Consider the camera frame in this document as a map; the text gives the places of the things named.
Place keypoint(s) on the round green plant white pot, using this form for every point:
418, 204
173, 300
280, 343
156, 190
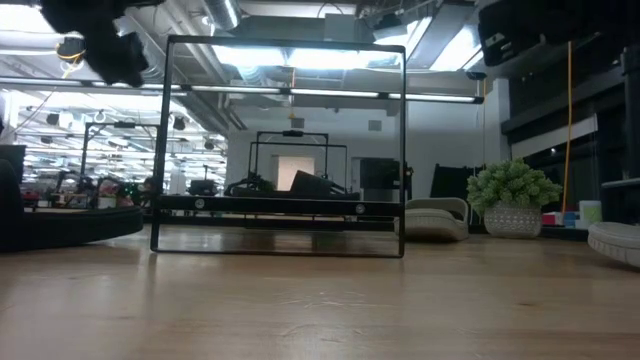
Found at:
512, 195

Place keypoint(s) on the fluorescent ceiling light panel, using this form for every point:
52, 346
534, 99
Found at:
320, 57

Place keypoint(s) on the silver ceiling duct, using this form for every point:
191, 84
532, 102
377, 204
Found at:
222, 12

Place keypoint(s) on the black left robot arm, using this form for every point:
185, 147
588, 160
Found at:
75, 15

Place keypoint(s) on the small black background rig frame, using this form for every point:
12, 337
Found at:
292, 133

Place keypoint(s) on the black aluminium table frame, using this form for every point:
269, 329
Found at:
280, 223

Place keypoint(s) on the red and blue boxes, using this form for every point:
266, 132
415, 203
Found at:
557, 219

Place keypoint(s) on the grey slide sandal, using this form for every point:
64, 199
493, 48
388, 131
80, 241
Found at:
435, 220
617, 245

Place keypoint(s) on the black background chair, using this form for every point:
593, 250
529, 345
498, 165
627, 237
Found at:
450, 182

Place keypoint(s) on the cluttered background workbench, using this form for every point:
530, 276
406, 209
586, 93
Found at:
107, 192

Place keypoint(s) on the long horizontal light bar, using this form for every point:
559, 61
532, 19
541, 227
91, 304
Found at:
440, 98

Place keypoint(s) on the tall black background rig frame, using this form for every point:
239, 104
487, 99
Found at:
86, 150

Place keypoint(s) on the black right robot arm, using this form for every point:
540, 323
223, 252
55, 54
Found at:
590, 20

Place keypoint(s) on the green and white container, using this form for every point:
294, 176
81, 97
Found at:
591, 212

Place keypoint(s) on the black background cabinet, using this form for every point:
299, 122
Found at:
382, 175

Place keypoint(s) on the wooden shelf with black frames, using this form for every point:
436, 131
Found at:
280, 205

